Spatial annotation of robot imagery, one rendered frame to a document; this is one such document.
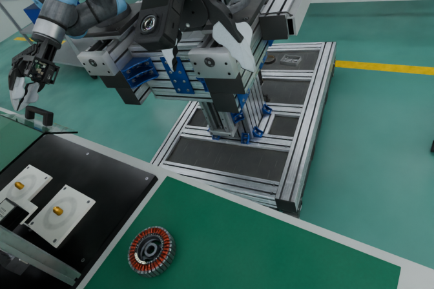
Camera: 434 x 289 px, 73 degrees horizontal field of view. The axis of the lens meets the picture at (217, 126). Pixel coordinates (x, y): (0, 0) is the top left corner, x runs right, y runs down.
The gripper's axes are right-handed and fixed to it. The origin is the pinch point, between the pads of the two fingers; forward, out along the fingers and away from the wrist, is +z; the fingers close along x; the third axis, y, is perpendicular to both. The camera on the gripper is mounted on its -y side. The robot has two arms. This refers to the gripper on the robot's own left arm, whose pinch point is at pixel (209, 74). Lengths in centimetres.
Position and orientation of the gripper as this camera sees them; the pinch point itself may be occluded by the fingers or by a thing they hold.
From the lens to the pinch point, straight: 47.2
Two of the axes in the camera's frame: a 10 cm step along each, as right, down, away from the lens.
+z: 2.8, 6.9, 6.7
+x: -8.8, -1.0, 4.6
